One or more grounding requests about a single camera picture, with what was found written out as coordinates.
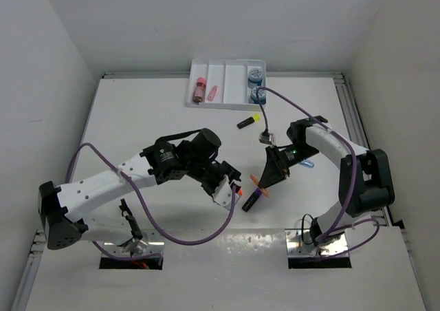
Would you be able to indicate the purple cap black highlighter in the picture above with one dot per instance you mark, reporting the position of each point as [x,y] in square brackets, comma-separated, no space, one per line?
[252,199]

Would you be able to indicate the white divided organizer tray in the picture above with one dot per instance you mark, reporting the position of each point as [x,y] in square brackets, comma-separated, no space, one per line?
[231,76]

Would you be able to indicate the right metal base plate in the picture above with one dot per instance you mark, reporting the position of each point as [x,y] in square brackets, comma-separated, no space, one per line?
[300,246]

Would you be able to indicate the orange eraser case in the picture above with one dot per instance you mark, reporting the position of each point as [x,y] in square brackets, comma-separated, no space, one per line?
[259,190]

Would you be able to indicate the yellow cap black highlighter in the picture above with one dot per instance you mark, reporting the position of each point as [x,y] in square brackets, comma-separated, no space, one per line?
[248,121]

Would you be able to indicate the pink eraser case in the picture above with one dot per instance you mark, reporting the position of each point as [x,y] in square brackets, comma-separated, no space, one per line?
[212,93]

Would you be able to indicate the blue tape roll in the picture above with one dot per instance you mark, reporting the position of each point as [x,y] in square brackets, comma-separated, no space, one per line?
[255,77]
[258,96]

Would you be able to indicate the blue eraser case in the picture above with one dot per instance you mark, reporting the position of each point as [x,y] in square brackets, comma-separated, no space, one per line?
[307,163]

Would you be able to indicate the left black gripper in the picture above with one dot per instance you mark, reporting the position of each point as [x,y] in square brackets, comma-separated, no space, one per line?
[225,168]

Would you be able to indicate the metal base plate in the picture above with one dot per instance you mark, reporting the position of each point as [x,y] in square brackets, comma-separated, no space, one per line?
[300,246]
[150,243]

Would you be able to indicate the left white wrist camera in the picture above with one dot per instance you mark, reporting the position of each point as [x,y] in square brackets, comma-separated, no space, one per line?
[226,194]

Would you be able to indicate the pink tube of pens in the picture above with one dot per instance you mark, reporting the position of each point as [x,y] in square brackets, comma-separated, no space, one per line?
[199,91]

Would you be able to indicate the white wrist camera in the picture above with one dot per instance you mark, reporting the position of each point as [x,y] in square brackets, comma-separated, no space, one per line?
[226,194]
[266,137]

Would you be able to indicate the aluminium frame rail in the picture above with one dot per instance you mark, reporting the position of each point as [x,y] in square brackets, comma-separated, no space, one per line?
[367,179]

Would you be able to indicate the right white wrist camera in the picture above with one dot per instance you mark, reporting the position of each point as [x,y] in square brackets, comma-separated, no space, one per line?
[266,137]

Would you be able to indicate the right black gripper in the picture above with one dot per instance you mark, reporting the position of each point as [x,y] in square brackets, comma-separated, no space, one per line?
[276,169]

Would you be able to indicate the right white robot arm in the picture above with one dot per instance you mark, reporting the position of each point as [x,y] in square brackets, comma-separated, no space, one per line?
[314,132]

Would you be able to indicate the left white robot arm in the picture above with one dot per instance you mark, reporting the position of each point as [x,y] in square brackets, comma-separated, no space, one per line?
[66,210]

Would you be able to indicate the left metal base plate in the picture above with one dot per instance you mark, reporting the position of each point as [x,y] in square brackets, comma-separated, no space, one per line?
[150,243]

